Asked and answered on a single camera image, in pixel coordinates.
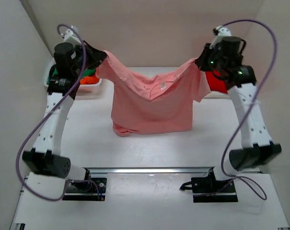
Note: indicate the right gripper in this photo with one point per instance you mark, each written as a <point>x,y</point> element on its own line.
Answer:
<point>207,50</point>

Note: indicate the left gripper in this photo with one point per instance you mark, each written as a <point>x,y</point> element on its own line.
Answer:
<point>99,55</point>

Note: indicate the pink t-shirt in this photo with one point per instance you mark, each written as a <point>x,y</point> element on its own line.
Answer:
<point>161,104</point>

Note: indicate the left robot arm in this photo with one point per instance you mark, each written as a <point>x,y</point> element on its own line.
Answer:
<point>45,158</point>

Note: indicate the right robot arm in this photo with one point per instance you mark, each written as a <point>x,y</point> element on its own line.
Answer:
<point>257,146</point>

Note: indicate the green t-shirt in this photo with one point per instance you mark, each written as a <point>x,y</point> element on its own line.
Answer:
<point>87,72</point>

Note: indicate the orange t-shirt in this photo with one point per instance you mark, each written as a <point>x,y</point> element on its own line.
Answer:
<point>89,80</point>

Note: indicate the folded red t-shirt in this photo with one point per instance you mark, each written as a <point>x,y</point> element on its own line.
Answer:
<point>215,84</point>

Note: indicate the white plastic basket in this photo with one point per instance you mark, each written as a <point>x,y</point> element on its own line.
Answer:
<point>82,88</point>

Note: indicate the folded white t-shirt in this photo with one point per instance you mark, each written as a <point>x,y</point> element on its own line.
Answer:
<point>217,95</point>

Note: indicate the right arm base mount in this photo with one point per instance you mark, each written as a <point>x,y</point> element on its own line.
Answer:
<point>207,189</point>

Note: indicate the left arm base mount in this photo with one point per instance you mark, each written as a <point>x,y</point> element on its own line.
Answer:
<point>88,191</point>

